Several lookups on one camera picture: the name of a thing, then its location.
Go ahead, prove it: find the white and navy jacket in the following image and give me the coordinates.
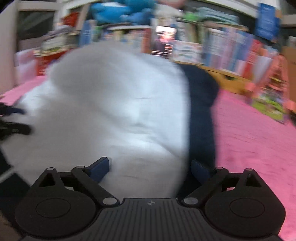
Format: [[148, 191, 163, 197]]
[[0, 43, 220, 200]]

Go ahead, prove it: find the white paper bag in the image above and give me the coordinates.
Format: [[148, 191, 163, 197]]
[[15, 49, 37, 85]]

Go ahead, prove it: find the pink bunny pattern blanket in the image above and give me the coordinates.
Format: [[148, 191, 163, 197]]
[[3, 77, 295, 240]]

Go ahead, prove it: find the red plastic crate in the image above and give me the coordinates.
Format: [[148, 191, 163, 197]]
[[34, 50, 69, 76]]

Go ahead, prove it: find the stack of papers and books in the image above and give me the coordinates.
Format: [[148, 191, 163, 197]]
[[41, 25, 80, 51]]

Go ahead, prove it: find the wooden drawer organizer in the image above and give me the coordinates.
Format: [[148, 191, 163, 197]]
[[174, 61, 251, 94]]

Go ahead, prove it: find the pink triangular toy house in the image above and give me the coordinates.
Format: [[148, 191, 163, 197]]
[[245, 55, 293, 123]]

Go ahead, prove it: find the red basket upper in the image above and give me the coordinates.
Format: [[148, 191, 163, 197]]
[[62, 11, 80, 27]]

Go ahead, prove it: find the white patterned small box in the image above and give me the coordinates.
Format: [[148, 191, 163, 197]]
[[171, 41, 203, 64]]

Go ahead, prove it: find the row of books right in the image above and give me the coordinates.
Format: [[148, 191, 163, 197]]
[[176, 19, 278, 79]]

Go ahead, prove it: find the row of books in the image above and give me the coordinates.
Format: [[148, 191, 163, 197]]
[[78, 20, 152, 54], [176, 19, 278, 79]]

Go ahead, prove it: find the smartphone with lit screen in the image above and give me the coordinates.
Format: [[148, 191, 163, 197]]
[[151, 26, 177, 58]]

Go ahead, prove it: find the brown cardboard box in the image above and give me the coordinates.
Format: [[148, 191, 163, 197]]
[[282, 46, 296, 113]]

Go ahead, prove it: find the row of books left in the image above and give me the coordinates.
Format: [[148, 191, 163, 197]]
[[78, 20, 152, 54]]

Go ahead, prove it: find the blue cardboard box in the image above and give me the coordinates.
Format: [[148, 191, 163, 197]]
[[254, 1, 281, 43]]

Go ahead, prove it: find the folded teal towel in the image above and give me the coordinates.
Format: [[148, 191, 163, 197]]
[[195, 7, 239, 24]]

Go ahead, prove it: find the blue whale plush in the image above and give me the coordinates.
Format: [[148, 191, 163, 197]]
[[89, 1, 157, 25]]

